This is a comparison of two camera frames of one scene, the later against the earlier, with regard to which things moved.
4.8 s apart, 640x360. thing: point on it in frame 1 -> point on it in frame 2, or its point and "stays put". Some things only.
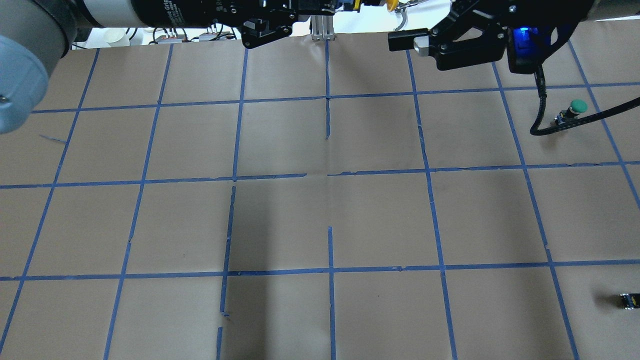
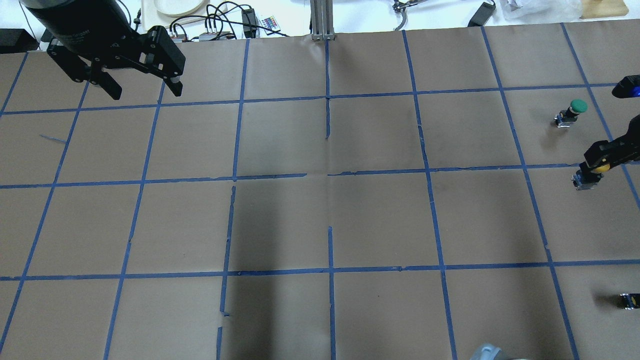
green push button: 576,107 stays put
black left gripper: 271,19 -> 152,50
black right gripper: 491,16 -> 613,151
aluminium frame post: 322,27 stays put
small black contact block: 629,301 stays put
